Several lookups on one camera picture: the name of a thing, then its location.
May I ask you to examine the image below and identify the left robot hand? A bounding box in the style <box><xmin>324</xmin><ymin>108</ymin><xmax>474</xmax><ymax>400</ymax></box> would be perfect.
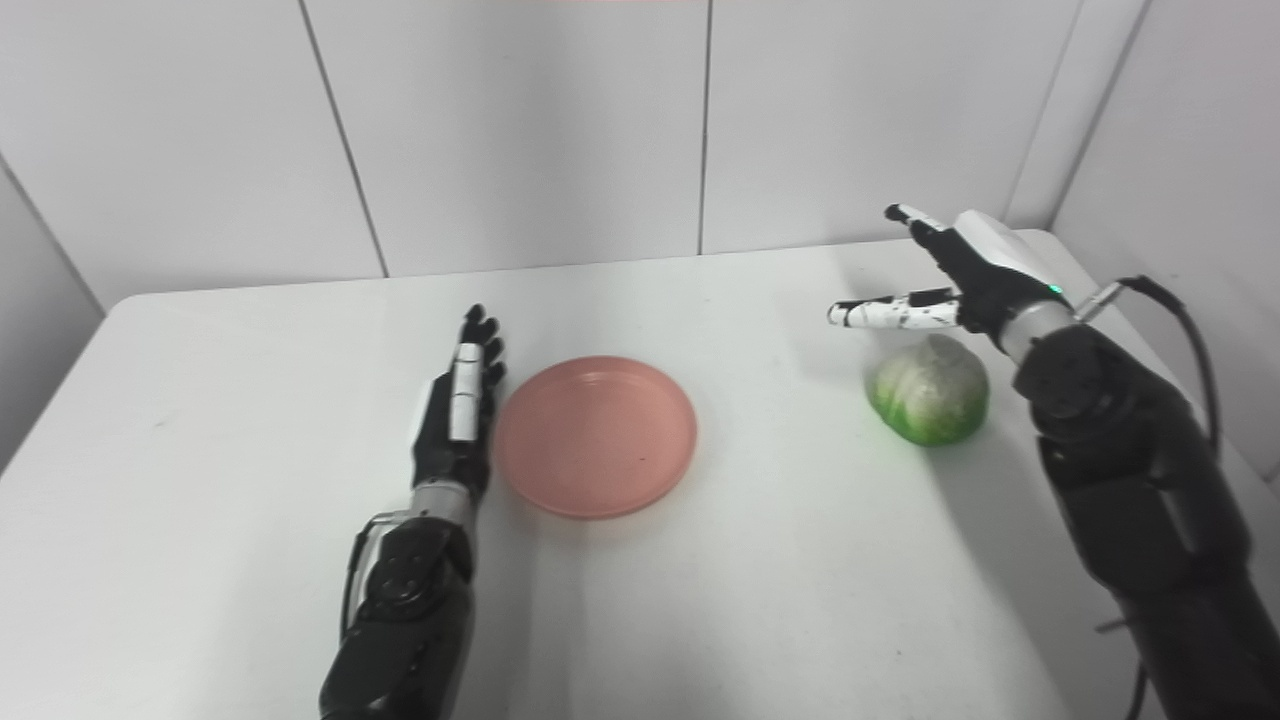
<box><xmin>410</xmin><ymin>305</ymin><xmax>508</xmax><ymax>503</ymax></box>

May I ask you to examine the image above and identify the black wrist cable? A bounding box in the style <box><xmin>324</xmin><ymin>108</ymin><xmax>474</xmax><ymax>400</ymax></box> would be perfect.
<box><xmin>1074</xmin><ymin>274</ymin><xmax>1223</xmax><ymax>461</ymax></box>
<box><xmin>338</xmin><ymin>510</ymin><xmax>411</xmax><ymax>641</ymax></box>

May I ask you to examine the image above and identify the pink round plate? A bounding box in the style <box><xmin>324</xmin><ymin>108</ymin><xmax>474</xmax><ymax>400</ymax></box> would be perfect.
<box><xmin>494</xmin><ymin>355</ymin><xmax>699</xmax><ymax>521</ymax></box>

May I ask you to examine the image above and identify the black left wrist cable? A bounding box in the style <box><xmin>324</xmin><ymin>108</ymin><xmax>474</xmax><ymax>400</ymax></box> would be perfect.
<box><xmin>338</xmin><ymin>510</ymin><xmax>411</xmax><ymax>641</ymax></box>

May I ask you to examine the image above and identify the green white toy cabbage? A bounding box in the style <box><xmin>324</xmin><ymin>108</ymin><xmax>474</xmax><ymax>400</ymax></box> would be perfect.
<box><xmin>864</xmin><ymin>334</ymin><xmax>992</xmax><ymax>447</ymax></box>

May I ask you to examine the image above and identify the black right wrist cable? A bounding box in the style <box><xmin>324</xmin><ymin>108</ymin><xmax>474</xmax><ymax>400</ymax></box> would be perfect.
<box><xmin>1074</xmin><ymin>274</ymin><xmax>1223</xmax><ymax>461</ymax></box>

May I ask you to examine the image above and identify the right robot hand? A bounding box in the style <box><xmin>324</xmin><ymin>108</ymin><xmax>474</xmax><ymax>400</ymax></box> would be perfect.
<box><xmin>827</xmin><ymin>203</ymin><xmax>1071</xmax><ymax>353</ymax></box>

